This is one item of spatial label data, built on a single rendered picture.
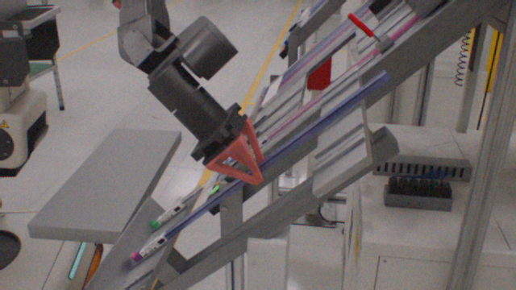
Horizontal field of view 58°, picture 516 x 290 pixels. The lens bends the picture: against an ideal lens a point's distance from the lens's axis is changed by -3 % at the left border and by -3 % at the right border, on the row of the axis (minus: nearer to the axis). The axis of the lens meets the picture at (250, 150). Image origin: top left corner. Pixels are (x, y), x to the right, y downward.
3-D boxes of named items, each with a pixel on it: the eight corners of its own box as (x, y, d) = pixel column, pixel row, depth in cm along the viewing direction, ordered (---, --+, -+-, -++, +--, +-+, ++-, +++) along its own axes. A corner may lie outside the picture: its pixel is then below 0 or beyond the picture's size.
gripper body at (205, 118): (245, 109, 71) (210, 73, 70) (232, 138, 62) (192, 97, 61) (215, 135, 74) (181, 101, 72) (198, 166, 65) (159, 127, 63)
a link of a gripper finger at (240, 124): (281, 150, 72) (239, 105, 70) (276, 172, 66) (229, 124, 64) (249, 175, 75) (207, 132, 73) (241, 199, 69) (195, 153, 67)
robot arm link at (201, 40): (151, 64, 74) (117, 42, 66) (205, 11, 72) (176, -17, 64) (191, 117, 69) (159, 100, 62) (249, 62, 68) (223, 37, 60)
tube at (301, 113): (154, 229, 90) (150, 225, 90) (156, 225, 92) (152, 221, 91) (377, 61, 70) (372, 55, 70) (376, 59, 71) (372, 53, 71)
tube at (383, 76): (136, 263, 80) (131, 258, 80) (139, 258, 82) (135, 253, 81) (390, 78, 60) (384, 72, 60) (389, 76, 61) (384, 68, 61)
